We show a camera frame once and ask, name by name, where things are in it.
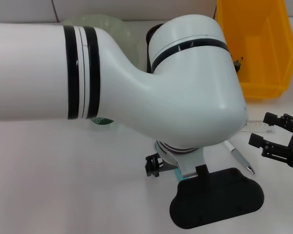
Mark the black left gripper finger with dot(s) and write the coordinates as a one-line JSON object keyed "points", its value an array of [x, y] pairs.
{"points": [[153, 165]]}

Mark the transparent plastic ruler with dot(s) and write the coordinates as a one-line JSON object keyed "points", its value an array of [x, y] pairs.
{"points": [[256, 126]]}

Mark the blue scissors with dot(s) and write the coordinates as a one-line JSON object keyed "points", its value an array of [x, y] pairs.
{"points": [[178, 174]]}

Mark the green plastic wrapper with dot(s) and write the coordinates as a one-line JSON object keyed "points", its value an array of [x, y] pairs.
{"points": [[238, 64]]}

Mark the clear green-label water bottle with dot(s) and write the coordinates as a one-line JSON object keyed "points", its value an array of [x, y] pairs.
{"points": [[100, 121]]}

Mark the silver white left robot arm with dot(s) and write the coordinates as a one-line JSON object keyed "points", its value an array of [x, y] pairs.
{"points": [[63, 73]]}

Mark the white grey ballpoint pen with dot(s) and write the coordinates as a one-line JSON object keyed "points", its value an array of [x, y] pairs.
{"points": [[239, 157]]}

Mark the black mesh pen holder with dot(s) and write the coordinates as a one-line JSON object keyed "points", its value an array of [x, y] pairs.
{"points": [[149, 34]]}

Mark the translucent green fruit plate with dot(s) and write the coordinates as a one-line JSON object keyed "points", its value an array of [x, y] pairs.
{"points": [[122, 31]]}

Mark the yellow plastic bin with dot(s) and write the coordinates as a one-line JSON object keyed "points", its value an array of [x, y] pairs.
{"points": [[271, 73]]}

